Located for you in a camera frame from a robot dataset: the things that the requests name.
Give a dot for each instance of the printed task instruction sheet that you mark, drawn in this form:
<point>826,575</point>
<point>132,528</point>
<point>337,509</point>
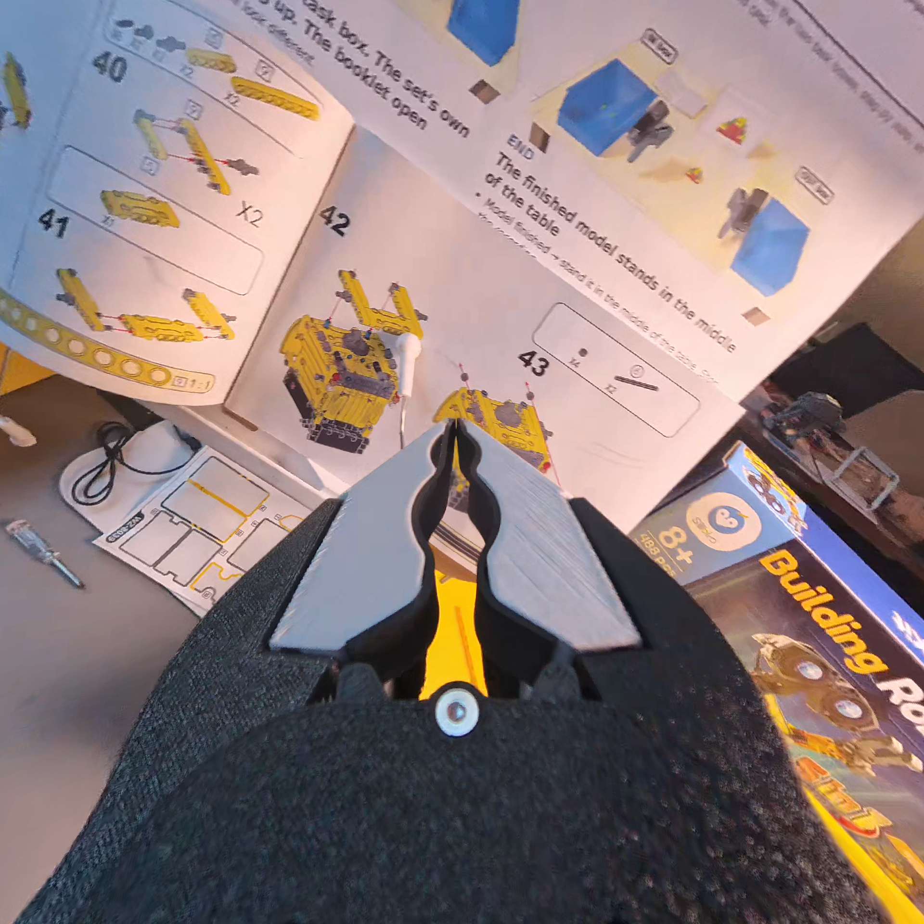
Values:
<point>591,28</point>

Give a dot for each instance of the instruction booklet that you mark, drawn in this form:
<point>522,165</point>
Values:
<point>433,252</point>

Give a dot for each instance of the metal bracket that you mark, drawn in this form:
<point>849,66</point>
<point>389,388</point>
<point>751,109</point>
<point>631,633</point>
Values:
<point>865,476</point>

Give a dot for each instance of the dark toy robot figure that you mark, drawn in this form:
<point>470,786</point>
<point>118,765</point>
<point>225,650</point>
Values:
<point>805,417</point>

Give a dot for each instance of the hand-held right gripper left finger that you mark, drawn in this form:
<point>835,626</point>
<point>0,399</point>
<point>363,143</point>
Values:
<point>353,569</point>

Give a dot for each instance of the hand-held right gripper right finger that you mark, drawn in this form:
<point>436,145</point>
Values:
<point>549,569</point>

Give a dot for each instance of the robot kit box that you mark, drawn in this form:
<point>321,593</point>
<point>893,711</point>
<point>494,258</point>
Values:
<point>794,649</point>

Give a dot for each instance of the grey desk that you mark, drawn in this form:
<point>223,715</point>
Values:
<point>71,685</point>

